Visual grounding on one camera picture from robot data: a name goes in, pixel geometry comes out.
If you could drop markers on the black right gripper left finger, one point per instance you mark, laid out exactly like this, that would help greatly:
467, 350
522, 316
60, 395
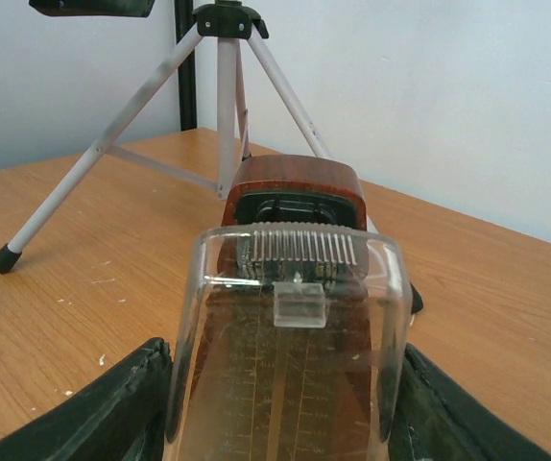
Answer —
118, 416

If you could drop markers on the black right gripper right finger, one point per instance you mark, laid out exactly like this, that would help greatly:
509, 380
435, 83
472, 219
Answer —
436, 419

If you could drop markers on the clear plastic metronome cover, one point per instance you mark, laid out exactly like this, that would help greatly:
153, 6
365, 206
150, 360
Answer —
391, 302

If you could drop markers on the brown wooden metronome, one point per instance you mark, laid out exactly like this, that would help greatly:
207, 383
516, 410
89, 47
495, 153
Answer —
283, 368

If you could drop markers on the white sheet music pages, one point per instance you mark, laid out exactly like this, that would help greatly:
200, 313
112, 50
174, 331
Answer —
115, 8

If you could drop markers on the black aluminium frame rail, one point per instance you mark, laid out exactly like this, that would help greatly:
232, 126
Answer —
187, 71

